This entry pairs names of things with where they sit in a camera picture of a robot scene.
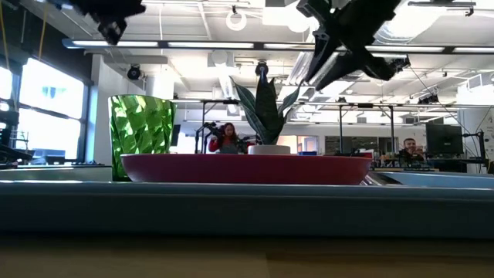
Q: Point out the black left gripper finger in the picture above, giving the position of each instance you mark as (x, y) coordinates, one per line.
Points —
(112, 30)

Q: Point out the black equipment by window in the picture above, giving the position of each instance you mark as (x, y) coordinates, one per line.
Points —
(9, 152)

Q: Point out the black background robot arm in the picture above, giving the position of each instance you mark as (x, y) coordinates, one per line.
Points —
(206, 129)
(249, 140)

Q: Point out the silver ventilation duct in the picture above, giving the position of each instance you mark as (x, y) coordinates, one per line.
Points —
(390, 36)

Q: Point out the green faceted plastic cup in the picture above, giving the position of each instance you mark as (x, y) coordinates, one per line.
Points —
(141, 127)

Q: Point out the blue storage box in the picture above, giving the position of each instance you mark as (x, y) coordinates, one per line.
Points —
(307, 153)

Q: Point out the person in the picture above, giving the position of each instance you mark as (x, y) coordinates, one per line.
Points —
(227, 133)
(410, 146)

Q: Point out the black computer monitor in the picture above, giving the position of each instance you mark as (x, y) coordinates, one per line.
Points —
(444, 139)
(176, 135)

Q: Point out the blue plastic tray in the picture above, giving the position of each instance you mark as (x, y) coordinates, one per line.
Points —
(247, 210)

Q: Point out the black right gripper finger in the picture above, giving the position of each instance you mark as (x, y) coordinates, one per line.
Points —
(339, 69)
(318, 58)

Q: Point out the large window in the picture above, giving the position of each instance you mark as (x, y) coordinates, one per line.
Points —
(50, 116)

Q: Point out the snake plant in white pot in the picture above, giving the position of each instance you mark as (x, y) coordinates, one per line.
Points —
(266, 112)

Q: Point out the white light strip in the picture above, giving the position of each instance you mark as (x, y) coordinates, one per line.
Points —
(287, 46)
(405, 49)
(474, 49)
(210, 45)
(116, 43)

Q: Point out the grey laptop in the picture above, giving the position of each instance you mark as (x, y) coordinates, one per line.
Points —
(228, 150)

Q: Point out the silver metal cutlery piece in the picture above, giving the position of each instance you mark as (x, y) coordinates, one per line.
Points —
(380, 179)

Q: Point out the red bowl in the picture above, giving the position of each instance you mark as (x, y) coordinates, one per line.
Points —
(247, 170)

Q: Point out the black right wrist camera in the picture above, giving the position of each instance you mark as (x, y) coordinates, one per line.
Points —
(378, 67)

